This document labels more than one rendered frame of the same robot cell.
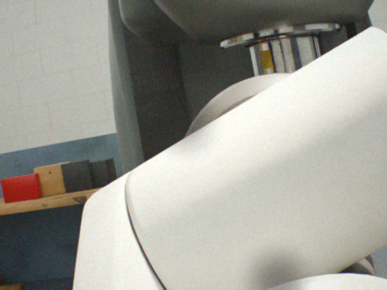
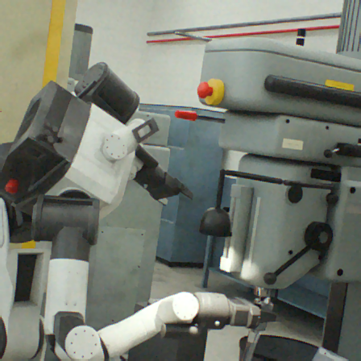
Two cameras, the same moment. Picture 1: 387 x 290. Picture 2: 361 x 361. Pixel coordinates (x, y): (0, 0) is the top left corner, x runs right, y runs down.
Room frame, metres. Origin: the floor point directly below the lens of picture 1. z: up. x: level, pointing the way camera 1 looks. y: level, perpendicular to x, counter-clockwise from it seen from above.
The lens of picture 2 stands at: (-0.79, -1.47, 1.65)
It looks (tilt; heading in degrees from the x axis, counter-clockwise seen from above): 4 degrees down; 56
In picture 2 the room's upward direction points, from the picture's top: 8 degrees clockwise
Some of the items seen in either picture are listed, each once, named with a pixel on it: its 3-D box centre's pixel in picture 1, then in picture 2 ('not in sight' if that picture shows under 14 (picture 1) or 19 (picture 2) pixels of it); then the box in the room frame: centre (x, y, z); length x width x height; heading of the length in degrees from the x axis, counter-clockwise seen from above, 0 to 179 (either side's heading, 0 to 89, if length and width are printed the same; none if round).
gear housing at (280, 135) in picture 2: not in sight; (299, 139); (0.48, -0.07, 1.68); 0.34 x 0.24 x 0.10; 177
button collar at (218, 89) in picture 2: not in sight; (213, 92); (0.21, -0.06, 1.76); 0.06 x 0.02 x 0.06; 87
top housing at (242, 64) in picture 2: not in sight; (298, 86); (0.46, -0.07, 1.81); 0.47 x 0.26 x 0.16; 177
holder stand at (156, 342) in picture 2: not in sight; (168, 338); (0.48, 0.38, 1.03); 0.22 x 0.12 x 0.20; 98
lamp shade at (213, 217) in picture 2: not in sight; (215, 221); (0.24, -0.10, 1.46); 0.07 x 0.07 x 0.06
